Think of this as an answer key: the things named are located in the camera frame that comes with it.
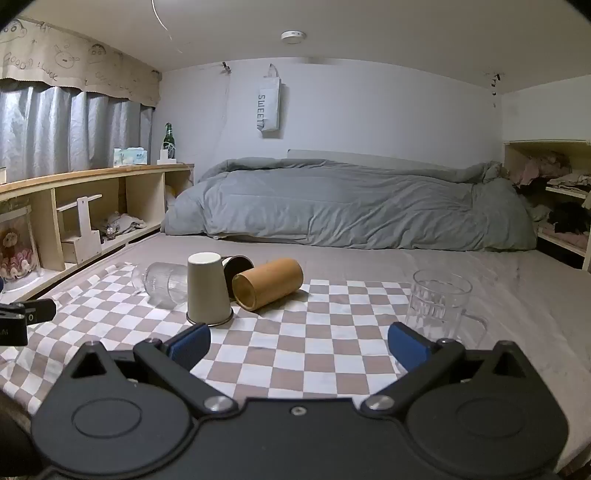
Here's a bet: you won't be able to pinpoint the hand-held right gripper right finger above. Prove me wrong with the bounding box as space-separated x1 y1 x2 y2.
359 322 539 417

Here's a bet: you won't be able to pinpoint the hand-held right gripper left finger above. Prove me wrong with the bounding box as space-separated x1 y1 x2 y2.
69 322 239 419

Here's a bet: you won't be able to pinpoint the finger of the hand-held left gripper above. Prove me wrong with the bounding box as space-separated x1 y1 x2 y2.
0 298 57 325

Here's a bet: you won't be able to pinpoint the beige cup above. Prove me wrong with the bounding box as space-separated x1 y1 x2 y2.
186 252 234 326

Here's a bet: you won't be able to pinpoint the clear ribbed glass cup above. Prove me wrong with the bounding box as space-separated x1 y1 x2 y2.
131 261 190 309

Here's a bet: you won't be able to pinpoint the brown bamboo cup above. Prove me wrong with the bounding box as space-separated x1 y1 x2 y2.
231 258 304 311

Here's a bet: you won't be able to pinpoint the clear glass mug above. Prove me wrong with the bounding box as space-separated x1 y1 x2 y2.
405 269 488 352

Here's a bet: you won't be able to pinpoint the bagged plush toy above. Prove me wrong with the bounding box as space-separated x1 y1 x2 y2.
0 205 40 292

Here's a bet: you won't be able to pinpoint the checkered cloth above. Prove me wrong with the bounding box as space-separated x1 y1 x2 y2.
0 263 491 416

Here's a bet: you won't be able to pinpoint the wooden tool box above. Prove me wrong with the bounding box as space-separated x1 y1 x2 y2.
56 194 103 265

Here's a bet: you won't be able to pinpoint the dark metal mug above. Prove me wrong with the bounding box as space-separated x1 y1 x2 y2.
222 255 256 299

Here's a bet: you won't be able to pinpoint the grey crumpled cloth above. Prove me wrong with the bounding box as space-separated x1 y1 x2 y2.
100 211 147 239

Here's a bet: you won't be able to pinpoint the long wooden shelf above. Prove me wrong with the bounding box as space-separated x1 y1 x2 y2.
0 162 195 304

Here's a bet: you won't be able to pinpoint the grey duvet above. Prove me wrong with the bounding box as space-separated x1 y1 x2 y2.
161 157 539 253

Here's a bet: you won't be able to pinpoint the tissue pack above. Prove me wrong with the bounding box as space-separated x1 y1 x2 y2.
113 147 150 167

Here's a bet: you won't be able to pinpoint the grey curtain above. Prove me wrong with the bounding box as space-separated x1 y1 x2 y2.
0 78 156 185

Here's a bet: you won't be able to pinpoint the black clothes pile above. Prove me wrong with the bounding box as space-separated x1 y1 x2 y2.
542 202 591 234

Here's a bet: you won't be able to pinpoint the green glass bottle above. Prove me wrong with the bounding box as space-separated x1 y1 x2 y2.
163 122 179 161

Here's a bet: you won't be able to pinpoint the pink clothes pile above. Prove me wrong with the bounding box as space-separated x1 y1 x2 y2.
512 154 591 186

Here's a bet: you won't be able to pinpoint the beige folded clothes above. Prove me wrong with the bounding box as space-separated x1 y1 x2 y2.
547 173 591 191

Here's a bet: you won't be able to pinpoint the beige doodle valance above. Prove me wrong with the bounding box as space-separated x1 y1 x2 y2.
0 18 162 108

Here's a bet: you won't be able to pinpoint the white hanging tissue bag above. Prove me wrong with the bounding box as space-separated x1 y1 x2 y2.
255 63 283 138

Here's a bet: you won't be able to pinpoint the wooden clothes shelf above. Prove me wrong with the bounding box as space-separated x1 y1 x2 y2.
502 138 591 272

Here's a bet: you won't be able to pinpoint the thin hanging wire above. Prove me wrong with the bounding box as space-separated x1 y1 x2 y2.
153 0 174 40

